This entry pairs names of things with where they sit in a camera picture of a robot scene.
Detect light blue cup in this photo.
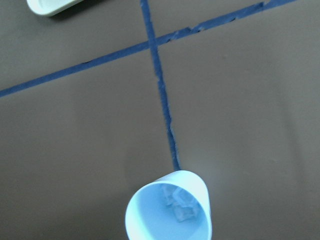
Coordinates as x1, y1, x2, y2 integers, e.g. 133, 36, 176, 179
125, 170, 213, 240

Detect clear ice cubes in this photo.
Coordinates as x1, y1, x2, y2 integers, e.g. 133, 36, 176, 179
160, 184, 201, 222

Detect cream bear tray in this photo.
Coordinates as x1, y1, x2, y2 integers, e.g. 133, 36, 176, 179
26, 0, 82, 17

